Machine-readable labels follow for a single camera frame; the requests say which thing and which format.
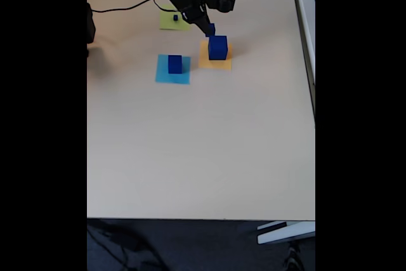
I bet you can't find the white neighbouring table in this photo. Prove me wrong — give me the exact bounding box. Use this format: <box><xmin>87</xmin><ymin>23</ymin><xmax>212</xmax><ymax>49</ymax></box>
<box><xmin>288</xmin><ymin>0</ymin><xmax>316</xmax><ymax>129</ymax></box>

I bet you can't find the medium blue cube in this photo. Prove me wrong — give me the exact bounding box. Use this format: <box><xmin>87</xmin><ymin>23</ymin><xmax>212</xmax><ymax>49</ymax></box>
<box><xmin>167</xmin><ymin>55</ymin><xmax>183</xmax><ymax>75</ymax></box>

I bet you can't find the light blue paper square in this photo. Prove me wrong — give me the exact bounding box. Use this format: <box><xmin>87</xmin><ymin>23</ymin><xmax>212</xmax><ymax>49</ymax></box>
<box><xmin>154</xmin><ymin>54</ymin><xmax>192</xmax><ymax>86</ymax></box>

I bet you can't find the large blue cube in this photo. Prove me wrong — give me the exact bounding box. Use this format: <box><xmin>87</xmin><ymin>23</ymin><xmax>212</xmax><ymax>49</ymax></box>
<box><xmin>208</xmin><ymin>35</ymin><xmax>228</xmax><ymax>62</ymax></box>

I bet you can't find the orange paper square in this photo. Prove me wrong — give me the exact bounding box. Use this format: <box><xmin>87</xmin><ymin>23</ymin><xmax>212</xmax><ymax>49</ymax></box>
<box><xmin>198</xmin><ymin>41</ymin><xmax>233</xmax><ymax>71</ymax></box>

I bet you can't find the green paper square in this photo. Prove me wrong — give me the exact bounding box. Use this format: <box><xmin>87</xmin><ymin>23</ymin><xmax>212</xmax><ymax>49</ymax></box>
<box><xmin>159</xmin><ymin>4</ymin><xmax>192</xmax><ymax>32</ymax></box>

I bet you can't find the white table foot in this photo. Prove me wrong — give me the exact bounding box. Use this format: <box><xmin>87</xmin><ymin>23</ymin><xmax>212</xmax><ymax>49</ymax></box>
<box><xmin>256</xmin><ymin>221</ymin><xmax>316</xmax><ymax>246</ymax></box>

